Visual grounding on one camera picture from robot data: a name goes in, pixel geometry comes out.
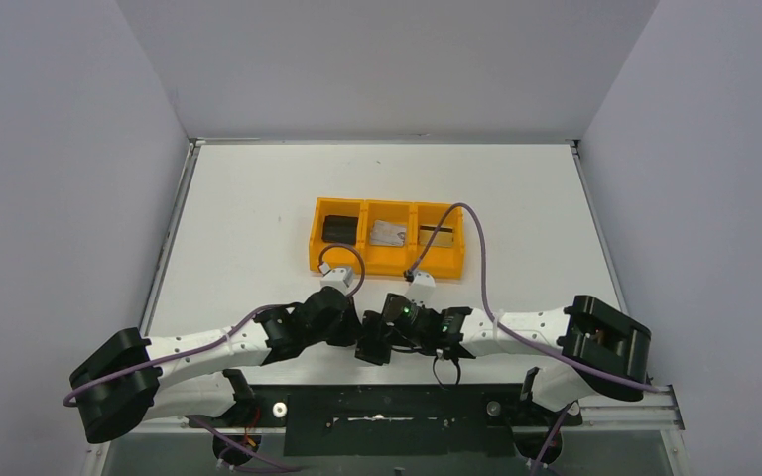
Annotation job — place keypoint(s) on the aluminium left side rail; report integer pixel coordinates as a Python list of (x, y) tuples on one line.
[(166, 250)]

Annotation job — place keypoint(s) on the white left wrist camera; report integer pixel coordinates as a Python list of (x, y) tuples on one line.
[(339, 278)]

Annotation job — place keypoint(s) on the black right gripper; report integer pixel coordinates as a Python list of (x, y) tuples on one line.
[(399, 339)]

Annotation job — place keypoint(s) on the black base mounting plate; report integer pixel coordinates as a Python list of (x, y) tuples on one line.
[(398, 420)]

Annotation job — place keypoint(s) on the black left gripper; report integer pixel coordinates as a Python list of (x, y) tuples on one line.
[(347, 326)]

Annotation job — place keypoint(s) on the silver patterned card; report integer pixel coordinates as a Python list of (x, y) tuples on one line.
[(383, 233)]

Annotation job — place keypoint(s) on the black leather card holder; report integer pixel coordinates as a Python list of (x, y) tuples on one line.
[(372, 344)]

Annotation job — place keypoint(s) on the black wallet in bin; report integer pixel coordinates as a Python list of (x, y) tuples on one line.
[(340, 229)]

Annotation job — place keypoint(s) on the yellow three-compartment bin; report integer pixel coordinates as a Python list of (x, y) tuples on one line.
[(442, 263)]

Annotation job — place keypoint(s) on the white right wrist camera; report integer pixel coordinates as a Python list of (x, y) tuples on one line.
[(421, 287)]

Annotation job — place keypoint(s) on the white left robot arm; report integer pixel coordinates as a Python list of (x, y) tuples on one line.
[(131, 378)]

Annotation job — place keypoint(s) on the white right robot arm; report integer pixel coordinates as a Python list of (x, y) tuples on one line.
[(592, 348)]

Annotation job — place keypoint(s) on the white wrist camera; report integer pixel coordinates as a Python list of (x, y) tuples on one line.
[(421, 287), (339, 278)]

